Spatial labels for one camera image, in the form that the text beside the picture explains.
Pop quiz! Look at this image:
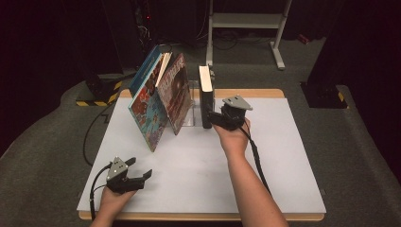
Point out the black floor cable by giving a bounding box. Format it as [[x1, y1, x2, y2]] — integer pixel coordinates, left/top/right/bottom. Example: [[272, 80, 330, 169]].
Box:
[[82, 73, 137, 167]]

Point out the wooden table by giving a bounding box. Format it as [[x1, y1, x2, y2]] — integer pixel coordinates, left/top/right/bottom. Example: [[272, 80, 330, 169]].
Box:
[[78, 88, 325, 221]]

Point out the person's left hand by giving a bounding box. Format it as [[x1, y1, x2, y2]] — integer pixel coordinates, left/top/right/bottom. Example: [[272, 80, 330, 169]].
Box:
[[99, 186, 139, 216]]

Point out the person's right hand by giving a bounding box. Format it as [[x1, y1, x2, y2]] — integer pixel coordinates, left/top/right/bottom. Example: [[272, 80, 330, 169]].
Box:
[[213, 117, 253, 159]]

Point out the clear acrylic book rack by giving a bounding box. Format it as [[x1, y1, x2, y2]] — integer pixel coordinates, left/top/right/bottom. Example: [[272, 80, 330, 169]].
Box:
[[183, 69, 217, 128]]

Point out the left hand-held gripper cable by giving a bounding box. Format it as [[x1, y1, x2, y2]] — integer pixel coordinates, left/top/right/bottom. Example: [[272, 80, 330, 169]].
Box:
[[89, 163, 113, 221]]

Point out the black yellow striped stand base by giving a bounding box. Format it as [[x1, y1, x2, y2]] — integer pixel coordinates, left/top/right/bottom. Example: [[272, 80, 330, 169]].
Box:
[[75, 73, 125, 108]]

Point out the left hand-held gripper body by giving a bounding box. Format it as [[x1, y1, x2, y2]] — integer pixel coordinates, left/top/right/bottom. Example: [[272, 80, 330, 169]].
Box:
[[106, 156, 145, 195]]

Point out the right hand-held gripper cable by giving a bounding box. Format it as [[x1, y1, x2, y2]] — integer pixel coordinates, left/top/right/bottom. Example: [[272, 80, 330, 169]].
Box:
[[238, 126, 272, 196]]

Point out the white metal stand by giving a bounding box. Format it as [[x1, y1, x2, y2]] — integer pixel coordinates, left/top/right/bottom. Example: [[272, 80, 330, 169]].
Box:
[[205, 0, 293, 71]]

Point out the dark equipment with cables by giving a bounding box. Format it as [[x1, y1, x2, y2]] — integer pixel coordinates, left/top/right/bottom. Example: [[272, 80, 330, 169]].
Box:
[[133, 0, 160, 51]]

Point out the dark blue picture book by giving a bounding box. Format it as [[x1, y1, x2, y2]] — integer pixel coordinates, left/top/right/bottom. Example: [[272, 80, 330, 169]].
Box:
[[127, 44, 163, 98]]

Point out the black hardcover notebook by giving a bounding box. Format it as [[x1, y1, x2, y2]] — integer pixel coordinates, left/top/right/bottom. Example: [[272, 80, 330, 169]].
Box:
[[198, 63, 217, 130]]

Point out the teal picture book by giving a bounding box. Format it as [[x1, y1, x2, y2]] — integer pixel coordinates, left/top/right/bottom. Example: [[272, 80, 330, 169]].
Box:
[[127, 51, 171, 153]]

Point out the hand-held gripper cable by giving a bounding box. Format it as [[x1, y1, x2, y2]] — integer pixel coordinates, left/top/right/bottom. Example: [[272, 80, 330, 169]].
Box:
[[238, 126, 272, 196], [89, 163, 113, 221]]

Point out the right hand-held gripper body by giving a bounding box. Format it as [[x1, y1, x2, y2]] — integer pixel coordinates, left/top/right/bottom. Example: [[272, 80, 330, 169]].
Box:
[[217, 95, 253, 131]]

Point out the thin glossy magazine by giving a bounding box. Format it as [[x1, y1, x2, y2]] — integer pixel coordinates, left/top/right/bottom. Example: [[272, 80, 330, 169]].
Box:
[[154, 51, 194, 136]]

